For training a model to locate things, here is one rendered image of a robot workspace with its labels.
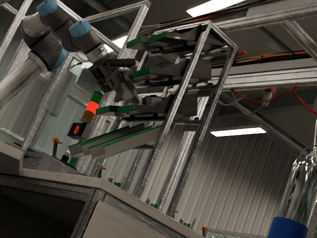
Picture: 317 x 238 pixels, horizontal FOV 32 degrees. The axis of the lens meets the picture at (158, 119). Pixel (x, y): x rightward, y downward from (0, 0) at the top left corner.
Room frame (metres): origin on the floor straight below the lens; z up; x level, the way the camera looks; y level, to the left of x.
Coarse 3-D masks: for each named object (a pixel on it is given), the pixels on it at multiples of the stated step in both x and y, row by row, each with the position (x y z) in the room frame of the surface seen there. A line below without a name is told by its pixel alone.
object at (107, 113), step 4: (148, 96) 2.07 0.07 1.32; (144, 100) 2.07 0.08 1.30; (144, 104) 2.07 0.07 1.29; (100, 108) 2.09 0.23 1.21; (104, 108) 2.06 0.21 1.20; (108, 108) 2.02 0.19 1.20; (112, 108) 2.02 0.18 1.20; (116, 108) 2.03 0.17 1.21; (96, 112) 2.13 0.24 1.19; (100, 112) 2.09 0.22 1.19; (104, 112) 2.06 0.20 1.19; (108, 112) 2.05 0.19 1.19; (112, 112) 2.05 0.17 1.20; (116, 112) 2.05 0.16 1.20; (120, 116) 2.17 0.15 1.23; (124, 116) 2.17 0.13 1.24; (128, 116) 2.16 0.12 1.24; (136, 116) 2.16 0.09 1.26; (140, 116) 2.16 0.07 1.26; (144, 116) 2.15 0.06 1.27
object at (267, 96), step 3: (267, 90) 3.09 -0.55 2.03; (270, 90) 3.08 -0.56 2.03; (273, 90) 3.09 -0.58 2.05; (267, 93) 3.09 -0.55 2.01; (270, 93) 3.09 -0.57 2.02; (273, 93) 3.10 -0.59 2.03; (264, 96) 3.10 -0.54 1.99; (267, 96) 3.08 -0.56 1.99; (270, 96) 3.09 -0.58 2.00; (264, 99) 3.09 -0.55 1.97; (267, 99) 3.08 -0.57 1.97; (264, 102) 3.09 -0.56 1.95
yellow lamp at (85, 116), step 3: (84, 111) 2.56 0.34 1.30; (87, 111) 2.54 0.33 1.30; (90, 111) 2.54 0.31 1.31; (84, 114) 2.54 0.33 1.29; (87, 114) 2.54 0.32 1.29; (90, 114) 2.54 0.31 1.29; (93, 114) 2.55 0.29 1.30; (84, 117) 2.54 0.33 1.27; (87, 117) 2.54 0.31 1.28; (90, 117) 2.54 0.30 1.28; (87, 120) 2.54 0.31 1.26; (90, 120) 2.55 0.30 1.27
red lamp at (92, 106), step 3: (90, 102) 2.54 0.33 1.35; (93, 102) 2.54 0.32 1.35; (90, 105) 2.54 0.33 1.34; (93, 105) 2.54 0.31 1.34; (96, 105) 2.54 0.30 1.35; (87, 108) 2.54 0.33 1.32; (90, 108) 2.54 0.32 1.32; (93, 108) 2.54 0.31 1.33; (96, 108) 2.55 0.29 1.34; (93, 111) 2.54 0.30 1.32
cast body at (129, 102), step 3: (138, 96) 1.95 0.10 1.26; (141, 96) 1.95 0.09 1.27; (129, 99) 1.95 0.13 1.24; (132, 99) 1.94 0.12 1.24; (141, 99) 1.95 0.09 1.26; (126, 102) 1.97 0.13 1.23; (129, 102) 1.95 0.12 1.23; (132, 102) 1.94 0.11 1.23; (135, 102) 1.95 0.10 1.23; (141, 102) 1.96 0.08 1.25; (123, 105) 1.97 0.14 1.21; (126, 105) 1.95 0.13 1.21
